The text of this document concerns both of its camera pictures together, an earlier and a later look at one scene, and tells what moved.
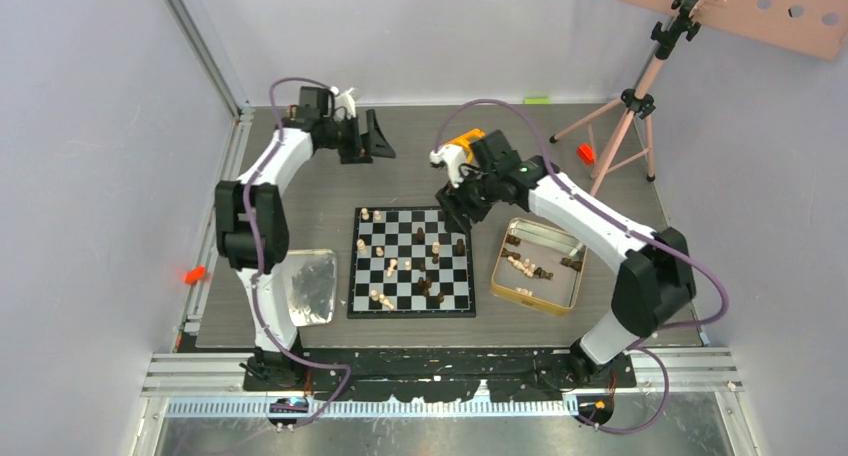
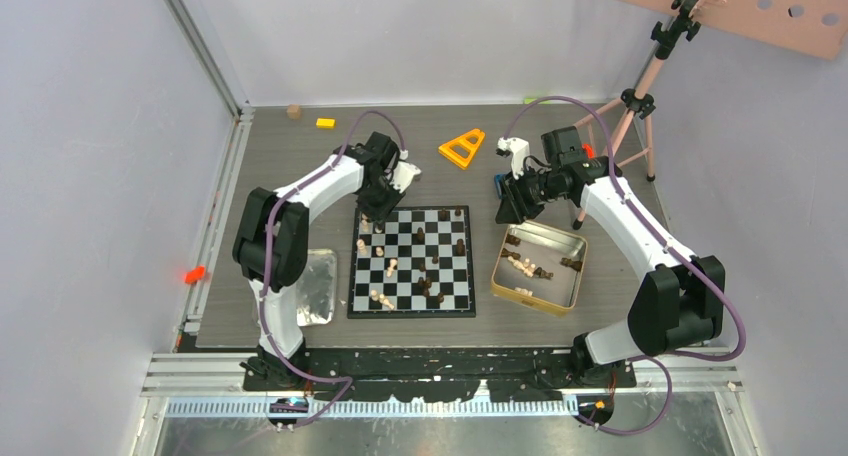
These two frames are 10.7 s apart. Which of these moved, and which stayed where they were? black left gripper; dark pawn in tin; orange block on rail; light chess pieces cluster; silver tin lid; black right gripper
Moved: black right gripper; black left gripper
Stayed: silver tin lid; orange block on rail; dark pawn in tin; light chess pieces cluster
